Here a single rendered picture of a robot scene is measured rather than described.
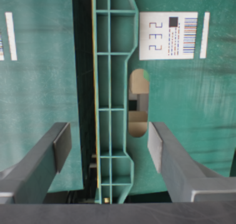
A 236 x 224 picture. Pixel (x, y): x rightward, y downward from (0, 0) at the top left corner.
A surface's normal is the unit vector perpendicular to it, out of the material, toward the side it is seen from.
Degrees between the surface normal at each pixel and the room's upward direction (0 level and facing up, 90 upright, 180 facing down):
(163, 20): 94
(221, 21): 91
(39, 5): 98
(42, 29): 98
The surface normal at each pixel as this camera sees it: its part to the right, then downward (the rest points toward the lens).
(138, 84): 0.02, 0.26
